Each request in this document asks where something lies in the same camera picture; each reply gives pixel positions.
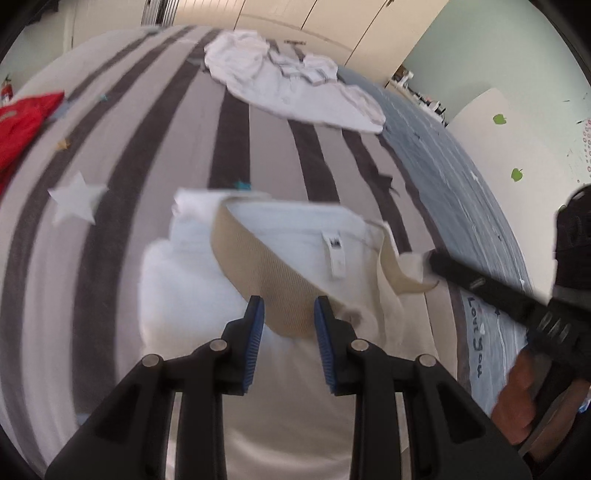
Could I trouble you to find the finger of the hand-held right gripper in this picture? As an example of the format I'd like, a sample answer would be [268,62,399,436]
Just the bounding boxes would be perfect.
[427,251,555,334]

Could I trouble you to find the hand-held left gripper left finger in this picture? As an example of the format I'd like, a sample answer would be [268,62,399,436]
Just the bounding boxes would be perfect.
[45,295,266,480]

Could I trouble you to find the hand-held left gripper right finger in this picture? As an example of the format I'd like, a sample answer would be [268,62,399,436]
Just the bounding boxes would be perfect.
[314,296,534,480]

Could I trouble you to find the white shirt with beige collar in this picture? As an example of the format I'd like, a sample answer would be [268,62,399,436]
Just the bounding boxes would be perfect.
[137,187,458,480]

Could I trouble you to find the person's right hand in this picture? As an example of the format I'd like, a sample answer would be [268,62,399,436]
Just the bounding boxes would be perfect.
[490,350,556,446]

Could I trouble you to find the white board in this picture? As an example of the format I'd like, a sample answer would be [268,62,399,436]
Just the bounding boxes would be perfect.
[445,87,591,259]

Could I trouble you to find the blue quilt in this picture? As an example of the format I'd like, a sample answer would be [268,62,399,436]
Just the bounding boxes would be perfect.
[336,67,537,414]

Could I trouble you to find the white shelf with small items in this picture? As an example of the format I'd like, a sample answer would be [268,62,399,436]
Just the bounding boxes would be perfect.
[387,67,450,126]

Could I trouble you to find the grey striped bed sheet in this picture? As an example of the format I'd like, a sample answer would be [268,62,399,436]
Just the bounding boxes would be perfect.
[0,25,465,462]

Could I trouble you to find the white shirt with striped collar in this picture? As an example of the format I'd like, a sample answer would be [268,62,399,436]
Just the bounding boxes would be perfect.
[203,30,387,134]

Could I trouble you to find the cream wardrobe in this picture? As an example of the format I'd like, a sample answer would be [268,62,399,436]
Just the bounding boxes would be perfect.
[173,0,450,84]

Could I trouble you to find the red garment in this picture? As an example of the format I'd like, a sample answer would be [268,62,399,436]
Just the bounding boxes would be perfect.
[0,91,65,195]

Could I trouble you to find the metal radiator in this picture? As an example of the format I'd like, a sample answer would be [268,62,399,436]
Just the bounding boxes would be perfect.
[141,0,178,26]

